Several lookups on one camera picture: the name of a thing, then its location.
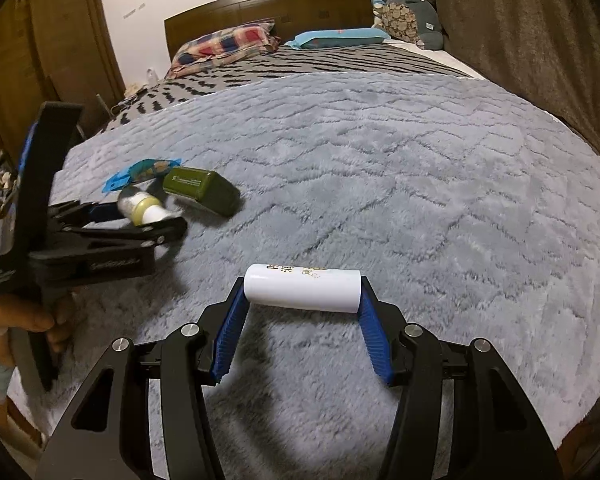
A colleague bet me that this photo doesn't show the plaid pillow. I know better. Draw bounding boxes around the plaid pillow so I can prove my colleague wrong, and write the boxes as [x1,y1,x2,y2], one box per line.
[166,19,281,79]

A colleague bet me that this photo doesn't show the grey patterned cushions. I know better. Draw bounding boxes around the grey patterned cushions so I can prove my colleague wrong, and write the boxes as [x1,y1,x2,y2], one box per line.
[385,0,446,51]

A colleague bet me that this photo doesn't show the person's left hand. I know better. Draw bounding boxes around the person's left hand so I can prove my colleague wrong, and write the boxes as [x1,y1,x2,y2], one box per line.
[0,290,75,357]

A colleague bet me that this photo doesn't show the wooden wardrobe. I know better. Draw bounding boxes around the wooden wardrobe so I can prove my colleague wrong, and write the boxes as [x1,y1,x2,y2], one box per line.
[0,0,127,173]

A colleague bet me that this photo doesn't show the wooden nightstand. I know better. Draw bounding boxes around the wooden nightstand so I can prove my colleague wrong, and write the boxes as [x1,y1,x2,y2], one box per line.
[111,84,152,112]

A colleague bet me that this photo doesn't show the white cylindrical bottle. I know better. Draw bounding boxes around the white cylindrical bottle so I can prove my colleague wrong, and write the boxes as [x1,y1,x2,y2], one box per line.
[243,262,365,316]

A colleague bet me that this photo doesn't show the wooden headboard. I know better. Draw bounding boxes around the wooden headboard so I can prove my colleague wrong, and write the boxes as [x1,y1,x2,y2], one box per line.
[164,0,376,61]

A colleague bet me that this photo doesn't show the dark green rectangular bottle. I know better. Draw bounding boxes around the dark green rectangular bottle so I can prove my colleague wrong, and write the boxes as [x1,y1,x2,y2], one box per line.
[162,166,241,218]

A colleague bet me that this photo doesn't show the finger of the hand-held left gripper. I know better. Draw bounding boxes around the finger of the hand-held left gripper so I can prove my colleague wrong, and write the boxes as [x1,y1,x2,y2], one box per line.
[16,101,85,258]
[47,199,189,261]

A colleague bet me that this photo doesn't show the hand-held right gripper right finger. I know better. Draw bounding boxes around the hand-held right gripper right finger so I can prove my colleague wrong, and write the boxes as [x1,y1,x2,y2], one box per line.
[357,275,563,480]

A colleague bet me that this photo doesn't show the small cream bottle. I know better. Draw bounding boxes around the small cream bottle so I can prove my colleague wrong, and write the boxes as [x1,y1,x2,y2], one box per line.
[117,186,167,227]

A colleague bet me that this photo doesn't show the blue snack packet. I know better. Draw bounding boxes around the blue snack packet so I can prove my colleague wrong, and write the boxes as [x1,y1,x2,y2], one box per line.
[103,158,183,195]

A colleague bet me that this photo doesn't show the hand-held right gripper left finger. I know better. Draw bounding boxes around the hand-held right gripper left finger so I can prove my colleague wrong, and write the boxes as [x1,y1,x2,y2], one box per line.
[35,276,253,480]

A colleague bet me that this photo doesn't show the blue pillow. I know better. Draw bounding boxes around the blue pillow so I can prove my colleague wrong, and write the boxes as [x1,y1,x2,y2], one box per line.
[286,27,392,51]

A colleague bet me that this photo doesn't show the brown curtain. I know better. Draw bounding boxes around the brown curtain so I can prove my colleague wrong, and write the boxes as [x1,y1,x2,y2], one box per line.
[382,0,600,173]

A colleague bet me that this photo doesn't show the white bed sheet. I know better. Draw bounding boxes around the white bed sheet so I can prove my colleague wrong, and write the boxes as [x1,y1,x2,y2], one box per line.
[427,47,487,82]

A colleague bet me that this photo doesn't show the grey black striped blanket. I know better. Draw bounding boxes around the grey black striped blanket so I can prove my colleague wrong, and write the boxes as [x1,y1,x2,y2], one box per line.
[100,42,473,131]

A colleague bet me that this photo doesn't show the grey fluffy blanket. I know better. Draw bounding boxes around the grey fluffy blanket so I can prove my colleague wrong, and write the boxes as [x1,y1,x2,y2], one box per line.
[7,70,600,453]

